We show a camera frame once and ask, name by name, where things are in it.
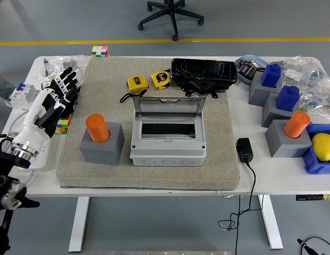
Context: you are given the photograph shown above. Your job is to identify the black table control panel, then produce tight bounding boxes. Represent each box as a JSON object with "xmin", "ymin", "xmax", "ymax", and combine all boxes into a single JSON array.
[{"xmin": 295, "ymin": 194, "xmax": 330, "ymax": 201}]

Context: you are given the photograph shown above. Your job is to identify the light blue bowl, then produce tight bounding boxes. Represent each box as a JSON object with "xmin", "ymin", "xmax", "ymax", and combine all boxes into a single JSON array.
[{"xmin": 234, "ymin": 54, "xmax": 269, "ymax": 86}]

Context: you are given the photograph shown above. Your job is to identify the white switch panel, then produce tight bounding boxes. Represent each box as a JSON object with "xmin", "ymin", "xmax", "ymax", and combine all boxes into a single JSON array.
[{"xmin": 73, "ymin": 69, "xmax": 83, "ymax": 86}]

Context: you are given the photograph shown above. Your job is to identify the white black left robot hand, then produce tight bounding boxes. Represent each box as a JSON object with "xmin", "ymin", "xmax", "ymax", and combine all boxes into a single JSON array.
[{"xmin": 11, "ymin": 66, "xmax": 81, "ymax": 155}]

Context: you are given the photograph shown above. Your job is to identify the dark snack packets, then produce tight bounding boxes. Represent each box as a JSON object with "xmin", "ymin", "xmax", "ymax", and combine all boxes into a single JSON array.
[{"xmin": 238, "ymin": 59, "xmax": 261, "ymax": 79}]

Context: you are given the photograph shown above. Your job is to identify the blue storage bin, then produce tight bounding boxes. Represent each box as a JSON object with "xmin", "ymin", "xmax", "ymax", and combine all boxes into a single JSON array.
[{"xmin": 302, "ymin": 123, "xmax": 330, "ymax": 175}]

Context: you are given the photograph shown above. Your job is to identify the grey block holder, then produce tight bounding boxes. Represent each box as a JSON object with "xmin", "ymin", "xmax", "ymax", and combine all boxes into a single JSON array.
[
  {"xmin": 261, "ymin": 91, "xmax": 301, "ymax": 128},
  {"xmin": 248, "ymin": 71, "xmax": 284, "ymax": 107},
  {"xmin": 265, "ymin": 119, "xmax": 313, "ymax": 159}
]

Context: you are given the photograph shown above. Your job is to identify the white table leg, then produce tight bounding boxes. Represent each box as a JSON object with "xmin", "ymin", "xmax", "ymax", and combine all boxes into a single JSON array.
[
  {"xmin": 68, "ymin": 197, "xmax": 90, "ymax": 253},
  {"xmin": 257, "ymin": 195, "xmax": 284, "ymax": 250}
]

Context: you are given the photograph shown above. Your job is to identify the clear plastic bags of parts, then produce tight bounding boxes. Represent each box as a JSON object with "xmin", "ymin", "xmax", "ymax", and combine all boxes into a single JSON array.
[{"xmin": 34, "ymin": 54, "xmax": 91, "ymax": 91}]

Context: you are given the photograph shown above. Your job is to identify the black plastic case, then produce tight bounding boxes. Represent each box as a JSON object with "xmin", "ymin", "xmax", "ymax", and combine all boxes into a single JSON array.
[{"xmin": 170, "ymin": 58, "xmax": 239, "ymax": 99}]

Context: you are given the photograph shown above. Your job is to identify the grey block with round hole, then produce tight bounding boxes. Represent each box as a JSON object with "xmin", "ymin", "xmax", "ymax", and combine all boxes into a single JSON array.
[{"xmin": 79, "ymin": 121, "xmax": 125, "ymax": 166}]

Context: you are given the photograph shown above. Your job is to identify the grey electrical enclosure box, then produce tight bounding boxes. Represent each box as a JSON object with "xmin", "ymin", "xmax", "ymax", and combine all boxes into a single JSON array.
[{"xmin": 129, "ymin": 115, "xmax": 207, "ymax": 167}]

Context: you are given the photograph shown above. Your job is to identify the white power strip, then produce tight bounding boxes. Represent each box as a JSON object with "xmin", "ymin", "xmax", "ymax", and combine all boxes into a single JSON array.
[{"xmin": 31, "ymin": 138, "xmax": 56, "ymax": 171}]

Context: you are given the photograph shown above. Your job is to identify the smoky transparent box lid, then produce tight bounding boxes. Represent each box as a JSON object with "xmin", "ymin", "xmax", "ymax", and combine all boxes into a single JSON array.
[{"xmin": 132, "ymin": 96, "xmax": 207, "ymax": 118}]

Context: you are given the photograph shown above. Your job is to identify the blue bottle-shaped block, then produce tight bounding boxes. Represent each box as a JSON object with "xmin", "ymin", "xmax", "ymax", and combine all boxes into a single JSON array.
[
  {"xmin": 276, "ymin": 85, "xmax": 300, "ymax": 112},
  {"xmin": 261, "ymin": 63, "xmax": 283, "ymax": 88}
]

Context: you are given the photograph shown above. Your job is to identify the orange cylinder battery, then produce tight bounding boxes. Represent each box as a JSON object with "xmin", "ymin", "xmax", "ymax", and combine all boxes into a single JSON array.
[
  {"xmin": 283, "ymin": 111, "xmax": 311, "ymax": 139},
  {"xmin": 85, "ymin": 114, "xmax": 111, "ymax": 143}
]

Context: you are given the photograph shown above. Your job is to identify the white blue circuit breaker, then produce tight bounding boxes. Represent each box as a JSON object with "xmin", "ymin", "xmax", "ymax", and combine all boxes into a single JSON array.
[{"xmin": 9, "ymin": 82, "xmax": 41, "ymax": 110}]

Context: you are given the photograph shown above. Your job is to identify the black probe with cable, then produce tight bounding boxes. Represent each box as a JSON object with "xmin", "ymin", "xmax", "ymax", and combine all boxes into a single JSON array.
[{"xmin": 297, "ymin": 237, "xmax": 330, "ymax": 255}]

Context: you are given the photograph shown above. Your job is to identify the colourful puzzle cube white cross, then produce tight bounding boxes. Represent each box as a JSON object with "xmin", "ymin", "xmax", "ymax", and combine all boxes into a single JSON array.
[{"xmin": 91, "ymin": 45, "xmax": 111, "ymax": 58}]

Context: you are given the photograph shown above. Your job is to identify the clear plastic bags of components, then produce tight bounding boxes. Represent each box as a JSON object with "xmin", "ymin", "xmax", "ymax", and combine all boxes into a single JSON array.
[{"xmin": 280, "ymin": 55, "xmax": 330, "ymax": 124}]

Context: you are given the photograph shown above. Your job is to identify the grey-brown mat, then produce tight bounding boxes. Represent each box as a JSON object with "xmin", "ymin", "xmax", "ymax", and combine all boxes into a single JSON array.
[{"xmin": 56, "ymin": 57, "xmax": 240, "ymax": 191}]

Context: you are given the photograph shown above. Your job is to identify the yellow lemon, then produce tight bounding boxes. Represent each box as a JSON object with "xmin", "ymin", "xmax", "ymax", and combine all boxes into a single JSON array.
[{"xmin": 312, "ymin": 133, "xmax": 330, "ymax": 163}]

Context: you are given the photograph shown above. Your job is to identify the black power adapter with cord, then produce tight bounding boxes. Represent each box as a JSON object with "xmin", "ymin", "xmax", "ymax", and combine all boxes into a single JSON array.
[{"xmin": 217, "ymin": 137, "xmax": 264, "ymax": 255}]

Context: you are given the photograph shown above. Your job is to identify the yellow tape measure black strap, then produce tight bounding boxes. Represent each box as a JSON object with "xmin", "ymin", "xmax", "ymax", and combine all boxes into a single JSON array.
[{"xmin": 120, "ymin": 75, "xmax": 149, "ymax": 104}]

